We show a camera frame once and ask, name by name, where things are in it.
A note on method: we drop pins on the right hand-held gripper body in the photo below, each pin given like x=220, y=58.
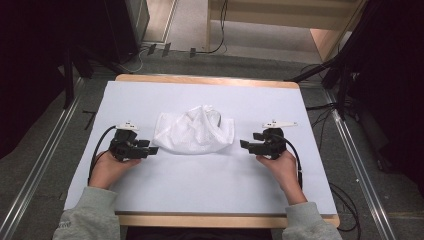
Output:
x=273, y=143

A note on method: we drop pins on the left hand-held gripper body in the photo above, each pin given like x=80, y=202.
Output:
x=125, y=148

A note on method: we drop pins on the white mesh laundry bag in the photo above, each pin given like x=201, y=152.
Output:
x=195, y=131

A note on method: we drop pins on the person's left hand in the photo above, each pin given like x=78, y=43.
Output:
x=108, y=168

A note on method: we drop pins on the person's right hand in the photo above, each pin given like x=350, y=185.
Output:
x=283, y=170

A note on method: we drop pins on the white table mat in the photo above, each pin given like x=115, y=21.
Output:
x=200, y=183

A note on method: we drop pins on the wooden table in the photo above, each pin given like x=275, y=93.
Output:
x=206, y=79

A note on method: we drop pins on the black metal stand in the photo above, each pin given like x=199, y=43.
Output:
x=341, y=76
x=69, y=80

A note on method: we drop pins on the person's dark trousers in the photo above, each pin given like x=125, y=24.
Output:
x=200, y=234

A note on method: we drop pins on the dark curtain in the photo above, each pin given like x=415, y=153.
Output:
x=396, y=83
x=33, y=66

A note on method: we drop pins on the grey cabinet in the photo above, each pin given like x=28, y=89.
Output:
x=140, y=16

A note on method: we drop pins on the metal floor rail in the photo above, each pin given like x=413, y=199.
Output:
x=36, y=176
x=361, y=173

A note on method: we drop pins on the light wooden furniture frame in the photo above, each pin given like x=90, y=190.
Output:
x=266, y=11

